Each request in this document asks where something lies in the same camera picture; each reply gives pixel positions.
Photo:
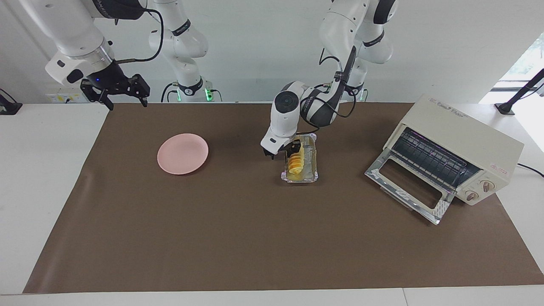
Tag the sliced orange bread loaf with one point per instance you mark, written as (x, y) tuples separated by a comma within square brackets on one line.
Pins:
[(296, 165)]

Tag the bright window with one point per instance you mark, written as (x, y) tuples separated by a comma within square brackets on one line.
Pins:
[(527, 63)]

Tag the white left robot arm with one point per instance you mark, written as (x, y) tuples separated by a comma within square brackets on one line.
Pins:
[(284, 114)]

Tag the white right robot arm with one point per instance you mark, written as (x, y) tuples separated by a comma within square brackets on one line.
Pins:
[(76, 38)]

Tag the black table clamp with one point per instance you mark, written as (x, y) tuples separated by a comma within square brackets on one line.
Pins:
[(10, 108)]

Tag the cream toaster oven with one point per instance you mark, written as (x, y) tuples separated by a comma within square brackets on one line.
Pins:
[(488, 144)]

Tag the black camera stand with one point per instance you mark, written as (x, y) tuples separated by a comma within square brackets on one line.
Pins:
[(505, 107)]

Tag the brown table mat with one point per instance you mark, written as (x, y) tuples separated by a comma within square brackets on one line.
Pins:
[(255, 238)]

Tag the white wall power outlet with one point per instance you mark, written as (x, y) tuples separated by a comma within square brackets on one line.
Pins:
[(55, 97)]

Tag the aluminium foil tray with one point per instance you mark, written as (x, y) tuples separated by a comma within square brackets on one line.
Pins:
[(312, 157)]

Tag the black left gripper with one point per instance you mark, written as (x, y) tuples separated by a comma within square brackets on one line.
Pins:
[(282, 151)]

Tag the small cream oven knob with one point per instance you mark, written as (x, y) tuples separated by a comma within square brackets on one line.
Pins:
[(471, 196)]

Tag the large cream oven knob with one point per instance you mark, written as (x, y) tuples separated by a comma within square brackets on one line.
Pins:
[(487, 185)]

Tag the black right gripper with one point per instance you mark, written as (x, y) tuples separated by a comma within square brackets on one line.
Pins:
[(108, 78)]

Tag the glass oven door chrome frame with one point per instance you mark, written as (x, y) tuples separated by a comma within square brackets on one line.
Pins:
[(442, 208)]

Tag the pink round plate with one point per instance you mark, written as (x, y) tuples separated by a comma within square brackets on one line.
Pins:
[(182, 154)]

